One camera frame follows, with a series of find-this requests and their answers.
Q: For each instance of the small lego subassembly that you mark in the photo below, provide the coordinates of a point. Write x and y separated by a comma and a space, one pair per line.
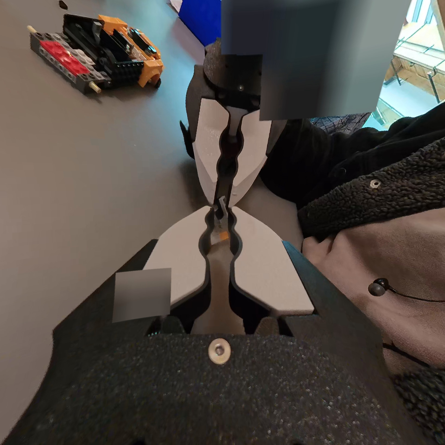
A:
222, 201

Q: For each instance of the blue plaid shirt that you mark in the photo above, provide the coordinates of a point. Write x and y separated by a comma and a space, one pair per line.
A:
340, 123

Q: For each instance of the blue plastic storage bin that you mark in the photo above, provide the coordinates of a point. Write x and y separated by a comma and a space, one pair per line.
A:
198, 17

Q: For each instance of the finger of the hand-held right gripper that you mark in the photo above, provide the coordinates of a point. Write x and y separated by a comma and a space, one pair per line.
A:
253, 149
208, 139

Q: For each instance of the white paper scrap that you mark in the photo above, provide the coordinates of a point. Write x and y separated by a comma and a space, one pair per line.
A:
173, 4

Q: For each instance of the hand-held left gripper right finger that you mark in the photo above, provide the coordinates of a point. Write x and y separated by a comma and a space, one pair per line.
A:
267, 271

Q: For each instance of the beige sweatshirt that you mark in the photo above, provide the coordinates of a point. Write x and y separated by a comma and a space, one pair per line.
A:
382, 250

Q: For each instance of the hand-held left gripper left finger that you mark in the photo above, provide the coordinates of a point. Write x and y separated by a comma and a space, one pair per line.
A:
184, 257

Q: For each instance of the orange black lego car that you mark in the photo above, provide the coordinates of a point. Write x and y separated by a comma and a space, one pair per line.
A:
62, 57

